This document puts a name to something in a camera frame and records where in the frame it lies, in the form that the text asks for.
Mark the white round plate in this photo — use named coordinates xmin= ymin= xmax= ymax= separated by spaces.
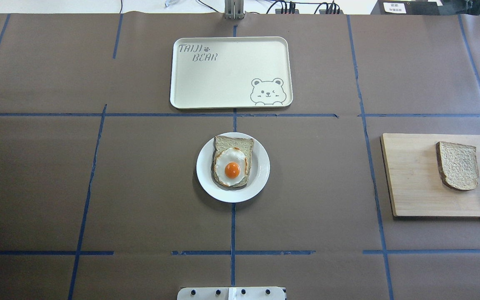
xmin=196 ymin=139 xmax=270 ymax=203

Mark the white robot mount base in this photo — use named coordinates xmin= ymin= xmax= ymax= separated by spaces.
xmin=177 ymin=286 xmax=287 ymax=300

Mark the cream bear serving tray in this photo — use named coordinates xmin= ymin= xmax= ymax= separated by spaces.
xmin=170 ymin=36 xmax=293 ymax=110

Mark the fried egg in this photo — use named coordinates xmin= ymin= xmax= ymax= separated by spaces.
xmin=212 ymin=147 xmax=248 ymax=188

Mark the aluminium frame post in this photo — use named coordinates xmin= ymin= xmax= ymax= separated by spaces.
xmin=224 ymin=0 xmax=245 ymax=20

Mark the black box with label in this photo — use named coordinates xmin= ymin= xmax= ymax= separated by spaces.
xmin=370 ymin=0 xmax=443 ymax=15

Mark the black power strip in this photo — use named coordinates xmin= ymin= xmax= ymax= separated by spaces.
xmin=266 ymin=0 xmax=344 ymax=15

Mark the bread slice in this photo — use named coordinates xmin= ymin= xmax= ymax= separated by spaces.
xmin=435 ymin=142 xmax=479 ymax=191
xmin=211 ymin=135 xmax=255 ymax=188

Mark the wooden cutting board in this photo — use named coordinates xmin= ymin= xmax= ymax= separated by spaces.
xmin=381 ymin=133 xmax=480 ymax=217

